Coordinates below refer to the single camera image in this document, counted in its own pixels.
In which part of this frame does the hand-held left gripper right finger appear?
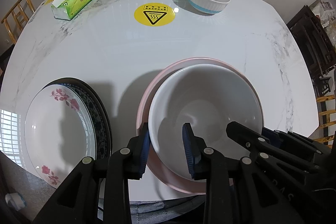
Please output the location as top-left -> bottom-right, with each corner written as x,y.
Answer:
182,122 -> 292,224

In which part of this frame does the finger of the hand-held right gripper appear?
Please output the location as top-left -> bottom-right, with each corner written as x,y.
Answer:
226,121 -> 319,175
262,127 -> 332,166

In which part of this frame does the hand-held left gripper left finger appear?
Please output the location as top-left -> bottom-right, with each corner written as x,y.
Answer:
34,122 -> 151,224

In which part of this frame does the pink bowl with white inside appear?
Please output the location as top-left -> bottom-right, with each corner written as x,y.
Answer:
148,64 -> 263,181

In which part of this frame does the large rabbit print bowl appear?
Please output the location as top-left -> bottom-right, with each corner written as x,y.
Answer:
136,57 -> 264,194

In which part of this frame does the blue floral green plate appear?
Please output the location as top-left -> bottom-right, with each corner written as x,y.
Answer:
66,83 -> 109,160

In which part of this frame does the white plate with pink roses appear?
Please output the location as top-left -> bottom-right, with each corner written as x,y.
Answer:
25,84 -> 96,189

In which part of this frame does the bamboo chair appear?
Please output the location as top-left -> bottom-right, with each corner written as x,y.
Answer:
316,94 -> 336,145
1,0 -> 36,45

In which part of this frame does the blue patterned oval platter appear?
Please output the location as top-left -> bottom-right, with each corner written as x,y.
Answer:
43,77 -> 113,159

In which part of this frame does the small dark wooden stool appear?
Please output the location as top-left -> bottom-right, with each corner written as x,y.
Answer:
312,76 -> 333,97

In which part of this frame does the dark wooden side cabinet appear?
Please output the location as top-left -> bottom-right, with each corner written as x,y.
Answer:
286,5 -> 336,78

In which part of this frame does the yellow round warning sticker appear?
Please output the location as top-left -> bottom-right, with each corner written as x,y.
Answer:
134,2 -> 176,27

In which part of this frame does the small white and blue object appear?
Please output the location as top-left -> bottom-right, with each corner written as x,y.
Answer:
5,193 -> 27,211

